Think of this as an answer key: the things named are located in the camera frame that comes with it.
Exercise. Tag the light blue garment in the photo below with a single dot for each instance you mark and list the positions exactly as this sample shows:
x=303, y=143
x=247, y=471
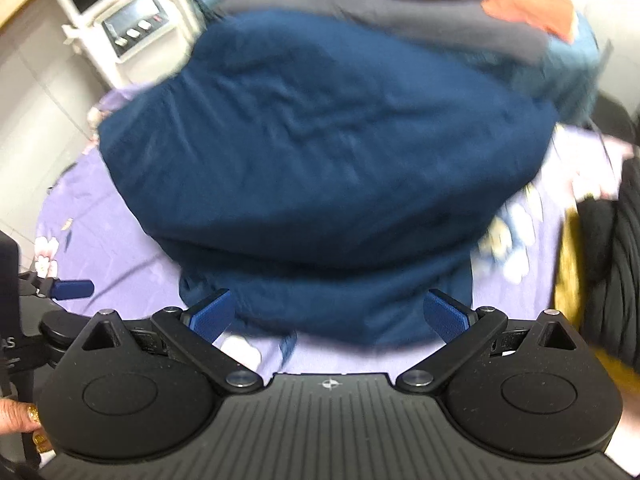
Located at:
x=567, y=75

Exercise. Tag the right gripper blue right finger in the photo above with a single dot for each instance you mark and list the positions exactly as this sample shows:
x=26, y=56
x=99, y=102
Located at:
x=466, y=334

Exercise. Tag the grey blanket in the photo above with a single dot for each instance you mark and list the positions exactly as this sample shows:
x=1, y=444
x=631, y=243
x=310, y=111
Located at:
x=458, y=24

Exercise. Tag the navy blue padded jacket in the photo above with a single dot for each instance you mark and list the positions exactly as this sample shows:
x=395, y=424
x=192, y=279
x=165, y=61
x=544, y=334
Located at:
x=326, y=174

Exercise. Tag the black knitted garment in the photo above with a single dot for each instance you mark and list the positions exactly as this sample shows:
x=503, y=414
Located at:
x=610, y=234

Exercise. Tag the mustard yellow garment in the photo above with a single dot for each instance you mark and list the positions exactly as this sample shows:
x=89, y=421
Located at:
x=569, y=295

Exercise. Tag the orange cloth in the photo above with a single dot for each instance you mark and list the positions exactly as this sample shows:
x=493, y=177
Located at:
x=555, y=17

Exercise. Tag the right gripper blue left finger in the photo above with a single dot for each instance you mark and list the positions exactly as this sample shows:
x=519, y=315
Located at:
x=190, y=333

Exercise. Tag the hand with gold ring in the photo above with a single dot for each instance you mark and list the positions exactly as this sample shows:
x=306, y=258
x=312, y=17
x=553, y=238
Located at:
x=23, y=418

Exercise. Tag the white machine with screen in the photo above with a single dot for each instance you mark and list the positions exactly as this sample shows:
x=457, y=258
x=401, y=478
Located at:
x=132, y=41

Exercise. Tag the purple floral bed sheet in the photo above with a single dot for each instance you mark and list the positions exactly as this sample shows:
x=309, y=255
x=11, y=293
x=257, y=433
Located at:
x=86, y=232

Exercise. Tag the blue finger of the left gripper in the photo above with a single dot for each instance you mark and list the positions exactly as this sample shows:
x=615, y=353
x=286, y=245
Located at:
x=71, y=289

